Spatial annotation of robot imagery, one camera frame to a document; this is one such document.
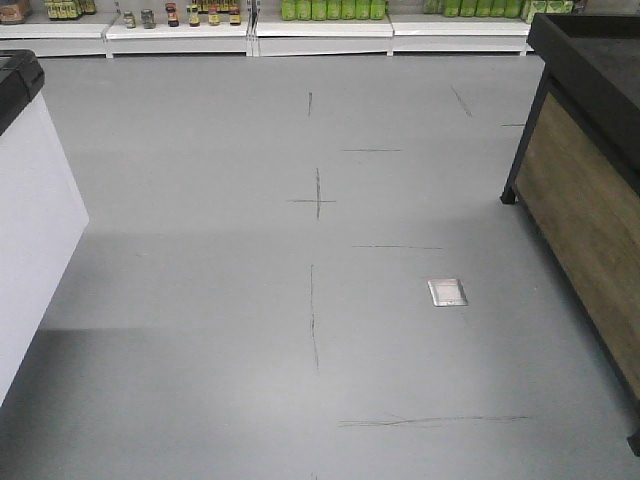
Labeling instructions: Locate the metal floor socket plate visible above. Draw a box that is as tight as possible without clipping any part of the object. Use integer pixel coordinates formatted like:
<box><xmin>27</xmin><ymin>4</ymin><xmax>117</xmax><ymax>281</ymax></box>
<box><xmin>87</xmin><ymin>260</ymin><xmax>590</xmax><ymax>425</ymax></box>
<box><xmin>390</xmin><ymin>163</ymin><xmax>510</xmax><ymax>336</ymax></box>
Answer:
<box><xmin>427</xmin><ymin>278</ymin><xmax>468</xmax><ymax>307</ymax></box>

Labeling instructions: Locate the white supermarket shelf unit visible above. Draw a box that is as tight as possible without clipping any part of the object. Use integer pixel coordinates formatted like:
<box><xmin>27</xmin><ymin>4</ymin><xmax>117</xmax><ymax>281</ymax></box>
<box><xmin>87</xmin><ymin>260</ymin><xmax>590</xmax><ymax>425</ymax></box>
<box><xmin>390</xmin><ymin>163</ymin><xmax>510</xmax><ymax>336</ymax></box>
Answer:
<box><xmin>0</xmin><ymin>0</ymin><xmax>589</xmax><ymax>60</ymax></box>

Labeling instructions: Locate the black wooden produce stand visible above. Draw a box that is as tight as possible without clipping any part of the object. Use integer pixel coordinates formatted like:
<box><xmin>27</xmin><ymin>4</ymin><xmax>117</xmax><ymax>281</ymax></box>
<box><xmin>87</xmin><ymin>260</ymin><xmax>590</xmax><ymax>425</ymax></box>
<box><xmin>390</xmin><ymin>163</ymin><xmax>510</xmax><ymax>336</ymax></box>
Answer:
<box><xmin>500</xmin><ymin>12</ymin><xmax>640</xmax><ymax>457</ymax></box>

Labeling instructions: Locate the white chest freezer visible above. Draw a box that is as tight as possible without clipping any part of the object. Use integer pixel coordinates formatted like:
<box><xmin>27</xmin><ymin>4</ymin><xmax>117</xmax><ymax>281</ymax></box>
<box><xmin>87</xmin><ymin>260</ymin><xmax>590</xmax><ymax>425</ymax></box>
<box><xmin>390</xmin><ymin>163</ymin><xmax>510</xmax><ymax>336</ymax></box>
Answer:
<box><xmin>1</xmin><ymin>49</ymin><xmax>89</xmax><ymax>394</ymax></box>

